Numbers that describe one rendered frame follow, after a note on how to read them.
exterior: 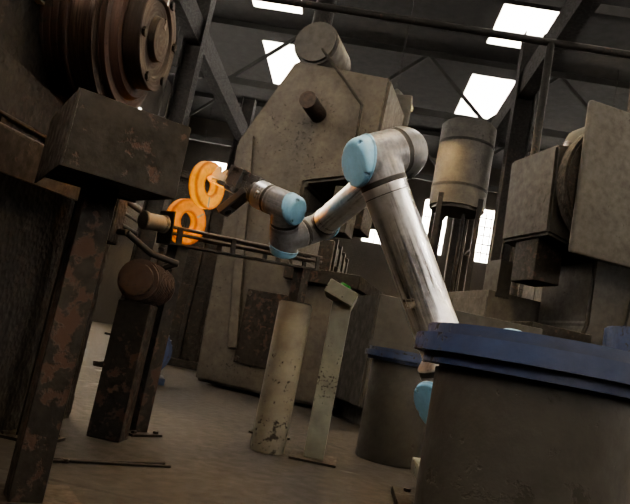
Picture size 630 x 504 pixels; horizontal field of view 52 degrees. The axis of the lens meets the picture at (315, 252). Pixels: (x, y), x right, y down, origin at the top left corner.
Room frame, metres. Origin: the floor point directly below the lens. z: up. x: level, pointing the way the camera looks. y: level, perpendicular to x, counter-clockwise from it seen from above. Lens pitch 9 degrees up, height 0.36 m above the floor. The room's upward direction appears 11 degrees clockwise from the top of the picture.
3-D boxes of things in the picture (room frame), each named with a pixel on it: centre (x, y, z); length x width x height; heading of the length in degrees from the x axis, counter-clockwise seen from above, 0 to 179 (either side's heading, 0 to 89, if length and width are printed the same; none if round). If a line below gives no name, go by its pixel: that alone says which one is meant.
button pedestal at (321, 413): (2.33, -0.13, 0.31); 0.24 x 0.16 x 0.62; 176
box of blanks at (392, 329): (4.05, -0.81, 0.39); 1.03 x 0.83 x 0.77; 101
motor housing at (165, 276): (2.02, 0.49, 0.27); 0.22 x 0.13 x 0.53; 176
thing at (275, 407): (2.30, 0.03, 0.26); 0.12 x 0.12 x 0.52
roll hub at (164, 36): (1.70, 0.55, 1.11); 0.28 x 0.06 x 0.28; 176
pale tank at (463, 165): (10.32, -2.13, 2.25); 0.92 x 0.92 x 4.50
